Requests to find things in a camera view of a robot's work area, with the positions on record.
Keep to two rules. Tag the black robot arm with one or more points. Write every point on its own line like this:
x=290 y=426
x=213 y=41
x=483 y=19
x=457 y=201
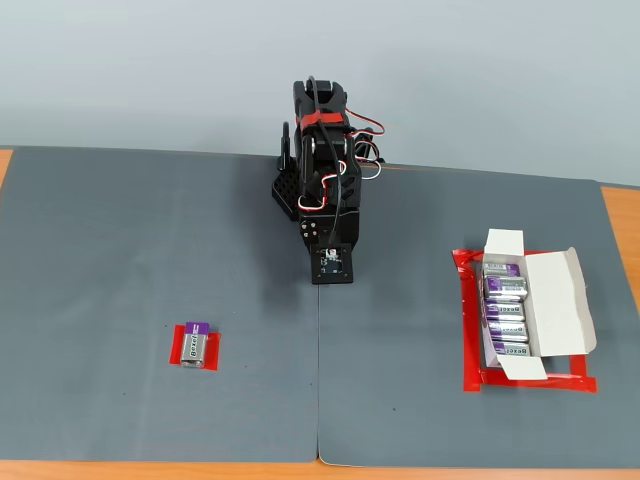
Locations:
x=325 y=100

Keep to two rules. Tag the white cardboard box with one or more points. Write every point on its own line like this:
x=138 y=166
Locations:
x=560 y=305

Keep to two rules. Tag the grey table mat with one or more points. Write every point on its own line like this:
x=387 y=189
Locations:
x=125 y=275
x=410 y=325

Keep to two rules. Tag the purple silver 9V battery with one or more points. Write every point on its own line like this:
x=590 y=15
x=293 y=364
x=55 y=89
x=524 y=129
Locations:
x=502 y=270
x=507 y=331
x=504 y=310
x=511 y=351
x=506 y=286
x=194 y=342

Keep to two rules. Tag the black square wrist camera module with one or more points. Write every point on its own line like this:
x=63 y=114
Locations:
x=332 y=272

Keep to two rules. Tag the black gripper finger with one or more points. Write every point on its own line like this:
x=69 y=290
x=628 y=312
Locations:
x=306 y=239

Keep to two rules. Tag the small red tape patch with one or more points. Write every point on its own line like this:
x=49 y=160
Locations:
x=214 y=350

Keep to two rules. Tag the red tape band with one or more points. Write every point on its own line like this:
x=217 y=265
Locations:
x=330 y=119

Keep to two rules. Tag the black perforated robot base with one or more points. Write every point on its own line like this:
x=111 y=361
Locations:
x=285 y=192

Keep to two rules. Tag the red tape frame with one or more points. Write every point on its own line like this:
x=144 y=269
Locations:
x=470 y=325

